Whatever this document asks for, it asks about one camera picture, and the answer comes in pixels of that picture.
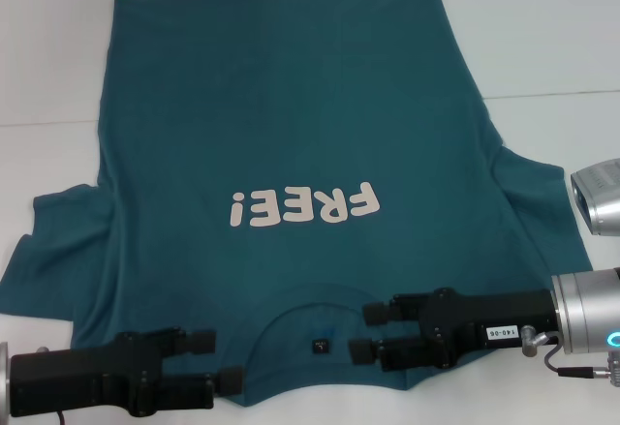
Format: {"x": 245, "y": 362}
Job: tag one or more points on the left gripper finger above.
{"x": 203, "y": 388}
{"x": 194, "y": 343}

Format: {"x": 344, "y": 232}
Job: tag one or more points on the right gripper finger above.
{"x": 382, "y": 310}
{"x": 392, "y": 350}

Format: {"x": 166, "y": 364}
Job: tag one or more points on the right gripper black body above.
{"x": 460, "y": 323}

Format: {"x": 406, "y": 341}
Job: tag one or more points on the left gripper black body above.
{"x": 87, "y": 379}

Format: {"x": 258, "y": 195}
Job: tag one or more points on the teal T-shirt with FREE print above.
{"x": 290, "y": 105}

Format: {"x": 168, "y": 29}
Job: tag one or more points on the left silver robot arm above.
{"x": 4, "y": 376}

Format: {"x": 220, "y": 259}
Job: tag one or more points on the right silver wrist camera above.
{"x": 600, "y": 207}

